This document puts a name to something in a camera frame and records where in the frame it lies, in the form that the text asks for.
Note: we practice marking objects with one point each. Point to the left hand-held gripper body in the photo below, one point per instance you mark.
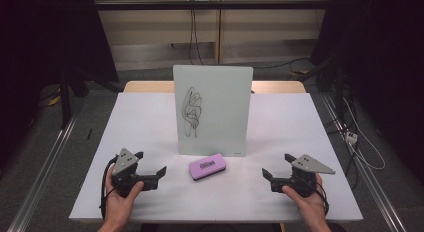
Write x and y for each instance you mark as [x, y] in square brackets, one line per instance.
[125, 162]

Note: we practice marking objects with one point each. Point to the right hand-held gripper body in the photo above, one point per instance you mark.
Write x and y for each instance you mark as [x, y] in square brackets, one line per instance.
[305, 178]

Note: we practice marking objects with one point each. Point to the purple whiteboard eraser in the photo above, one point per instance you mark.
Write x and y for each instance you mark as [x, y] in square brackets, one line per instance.
[207, 167]

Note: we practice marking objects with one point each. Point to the frosted glass whiteboard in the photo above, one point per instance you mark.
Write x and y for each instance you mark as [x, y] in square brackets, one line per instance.
[220, 102]

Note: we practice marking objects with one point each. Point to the person's right hand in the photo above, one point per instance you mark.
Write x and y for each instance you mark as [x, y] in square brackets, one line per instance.
[313, 205]

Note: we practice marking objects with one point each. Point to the person's left hand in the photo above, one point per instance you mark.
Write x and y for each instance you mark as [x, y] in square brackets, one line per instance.
[118, 207]

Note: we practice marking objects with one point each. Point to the white table mat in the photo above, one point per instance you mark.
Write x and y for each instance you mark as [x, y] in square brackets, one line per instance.
[266, 132]

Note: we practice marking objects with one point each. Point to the small black pen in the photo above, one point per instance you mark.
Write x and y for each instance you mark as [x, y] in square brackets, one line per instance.
[89, 133]

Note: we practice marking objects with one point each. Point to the white power strip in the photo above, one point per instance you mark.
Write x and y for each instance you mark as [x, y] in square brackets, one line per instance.
[351, 137]

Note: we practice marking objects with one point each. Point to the wooden table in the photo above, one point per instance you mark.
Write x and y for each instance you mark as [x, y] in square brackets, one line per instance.
[146, 87]

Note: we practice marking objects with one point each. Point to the black metal stand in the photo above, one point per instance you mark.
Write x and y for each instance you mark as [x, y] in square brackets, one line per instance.
[65, 98]

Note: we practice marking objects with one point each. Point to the dark curtain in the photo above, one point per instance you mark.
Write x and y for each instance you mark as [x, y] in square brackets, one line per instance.
[50, 35]
[383, 42]

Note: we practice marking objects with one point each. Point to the black horizontal metal bar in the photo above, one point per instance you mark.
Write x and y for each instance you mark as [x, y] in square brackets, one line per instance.
[213, 5]

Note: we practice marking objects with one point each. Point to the aluminium floor rail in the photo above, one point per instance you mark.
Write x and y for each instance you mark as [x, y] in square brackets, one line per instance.
[366, 172]
[43, 172]

